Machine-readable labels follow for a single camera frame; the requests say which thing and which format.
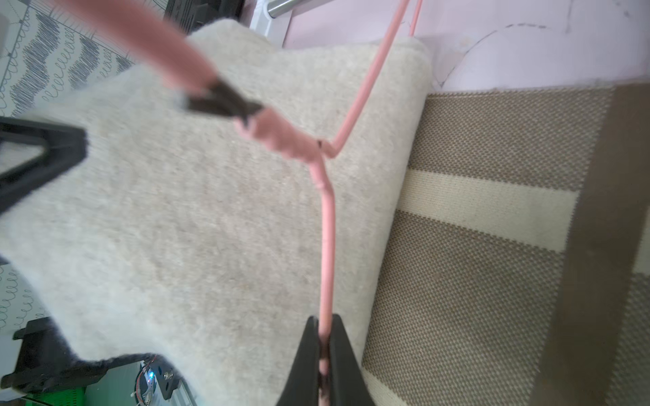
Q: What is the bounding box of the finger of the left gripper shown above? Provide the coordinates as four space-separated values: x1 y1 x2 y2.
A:
1 118 88 213

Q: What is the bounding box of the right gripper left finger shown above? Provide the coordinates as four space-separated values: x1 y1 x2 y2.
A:
276 316 321 406

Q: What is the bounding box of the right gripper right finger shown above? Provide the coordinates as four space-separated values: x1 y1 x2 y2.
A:
329 314 375 406

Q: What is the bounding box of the pink wire hanger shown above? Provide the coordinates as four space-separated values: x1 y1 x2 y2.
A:
58 1 409 405

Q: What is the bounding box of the beige fuzzy scarf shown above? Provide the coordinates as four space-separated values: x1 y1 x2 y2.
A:
1 20 431 405

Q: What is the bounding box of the brown plaid scarf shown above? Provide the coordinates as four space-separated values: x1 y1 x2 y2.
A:
362 83 649 405

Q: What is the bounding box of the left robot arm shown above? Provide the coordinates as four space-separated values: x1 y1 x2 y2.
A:
1 118 152 394

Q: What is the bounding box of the black plastic tool case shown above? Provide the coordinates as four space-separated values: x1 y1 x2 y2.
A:
164 0 245 34

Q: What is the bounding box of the green plastic basket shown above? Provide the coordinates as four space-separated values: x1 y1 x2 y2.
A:
22 387 86 406

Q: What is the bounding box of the white steel clothes rack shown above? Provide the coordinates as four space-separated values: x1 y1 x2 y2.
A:
249 0 328 47

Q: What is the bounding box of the floral pink table mat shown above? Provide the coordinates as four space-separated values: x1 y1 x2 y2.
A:
281 0 650 92

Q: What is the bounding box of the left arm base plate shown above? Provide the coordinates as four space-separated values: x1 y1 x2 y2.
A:
133 355 181 405

